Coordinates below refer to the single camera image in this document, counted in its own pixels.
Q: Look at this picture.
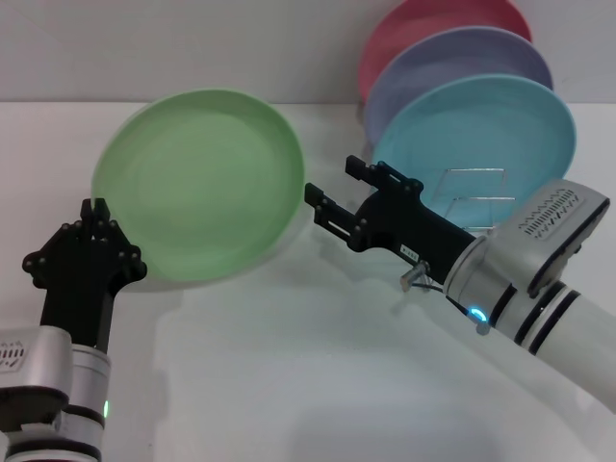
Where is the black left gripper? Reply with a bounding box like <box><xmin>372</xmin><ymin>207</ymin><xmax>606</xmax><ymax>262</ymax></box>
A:
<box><xmin>22</xmin><ymin>197</ymin><xmax>148</xmax><ymax>350</ymax></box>

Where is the purple plate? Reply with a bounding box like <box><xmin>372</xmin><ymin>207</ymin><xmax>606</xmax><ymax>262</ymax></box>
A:
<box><xmin>363</xmin><ymin>26</ymin><xmax>554</xmax><ymax>145</ymax></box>

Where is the light blue plate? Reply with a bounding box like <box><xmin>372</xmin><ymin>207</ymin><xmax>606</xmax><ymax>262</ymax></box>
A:
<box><xmin>371</xmin><ymin>72</ymin><xmax>578</xmax><ymax>236</ymax></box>

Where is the metal wire plate rack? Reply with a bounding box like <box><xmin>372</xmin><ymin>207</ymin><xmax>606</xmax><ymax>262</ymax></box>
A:
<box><xmin>436</xmin><ymin>166</ymin><xmax>519</xmax><ymax>237</ymax></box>

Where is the right arm cable with plug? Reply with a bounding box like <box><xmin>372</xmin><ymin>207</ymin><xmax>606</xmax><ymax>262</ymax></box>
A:
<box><xmin>400</xmin><ymin>259</ymin><xmax>482</xmax><ymax>321</ymax></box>

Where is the left wrist camera housing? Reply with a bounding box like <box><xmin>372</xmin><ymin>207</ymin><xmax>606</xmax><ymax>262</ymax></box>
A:
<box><xmin>0</xmin><ymin>326</ymin><xmax>74</xmax><ymax>430</ymax></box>

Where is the red plate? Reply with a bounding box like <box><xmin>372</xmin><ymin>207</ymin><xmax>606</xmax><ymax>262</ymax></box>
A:
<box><xmin>357</xmin><ymin>0</ymin><xmax>533</xmax><ymax>105</ymax></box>

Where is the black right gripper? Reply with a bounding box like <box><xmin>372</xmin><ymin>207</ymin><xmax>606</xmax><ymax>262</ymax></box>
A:
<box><xmin>304</xmin><ymin>154</ymin><xmax>485</xmax><ymax>285</ymax></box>

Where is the right wrist camera housing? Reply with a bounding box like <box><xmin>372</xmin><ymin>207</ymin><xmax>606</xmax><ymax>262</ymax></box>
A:
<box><xmin>500</xmin><ymin>179</ymin><xmax>610</xmax><ymax>296</ymax></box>

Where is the green plate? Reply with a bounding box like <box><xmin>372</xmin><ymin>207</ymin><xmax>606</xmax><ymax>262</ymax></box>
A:
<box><xmin>90</xmin><ymin>87</ymin><xmax>308</xmax><ymax>284</ymax></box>

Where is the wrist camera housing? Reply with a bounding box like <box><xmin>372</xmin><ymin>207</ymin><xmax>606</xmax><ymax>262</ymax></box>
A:
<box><xmin>500</xmin><ymin>179</ymin><xmax>610</xmax><ymax>296</ymax></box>
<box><xmin>0</xmin><ymin>326</ymin><xmax>74</xmax><ymax>430</ymax></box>

